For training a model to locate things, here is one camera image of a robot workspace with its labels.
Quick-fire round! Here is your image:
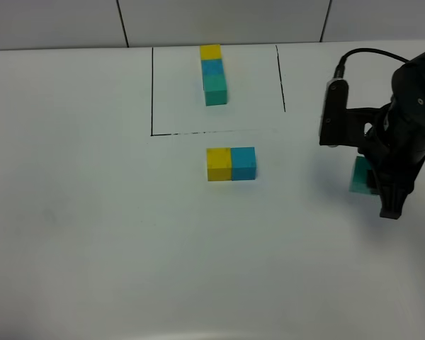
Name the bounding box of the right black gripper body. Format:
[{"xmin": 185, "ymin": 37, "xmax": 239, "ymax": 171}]
[{"xmin": 359, "ymin": 104, "xmax": 425, "ymax": 193}]

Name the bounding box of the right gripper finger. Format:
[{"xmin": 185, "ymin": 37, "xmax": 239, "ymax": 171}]
[
  {"xmin": 366, "ymin": 169, "xmax": 378, "ymax": 190},
  {"xmin": 380, "ymin": 184, "xmax": 409, "ymax": 220}
]

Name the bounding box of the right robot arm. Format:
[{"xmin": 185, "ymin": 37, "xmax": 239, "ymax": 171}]
[{"xmin": 358, "ymin": 52, "xmax": 425, "ymax": 220}]

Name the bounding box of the green template cube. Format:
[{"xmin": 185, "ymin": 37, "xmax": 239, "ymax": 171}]
[{"xmin": 203, "ymin": 74, "xmax": 228, "ymax": 106}]

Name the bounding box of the blue template cube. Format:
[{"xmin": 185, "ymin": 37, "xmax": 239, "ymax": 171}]
[{"xmin": 201, "ymin": 59, "xmax": 224, "ymax": 77}]

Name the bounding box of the yellow template cube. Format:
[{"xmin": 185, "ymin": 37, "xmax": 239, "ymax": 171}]
[{"xmin": 200, "ymin": 44, "xmax": 222, "ymax": 61}]

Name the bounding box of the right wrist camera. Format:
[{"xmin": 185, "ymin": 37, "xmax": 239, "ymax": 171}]
[{"xmin": 319, "ymin": 78, "xmax": 380, "ymax": 147}]

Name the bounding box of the right camera cable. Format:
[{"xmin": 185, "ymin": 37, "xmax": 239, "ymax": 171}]
[{"xmin": 333, "ymin": 48, "xmax": 410, "ymax": 81}]

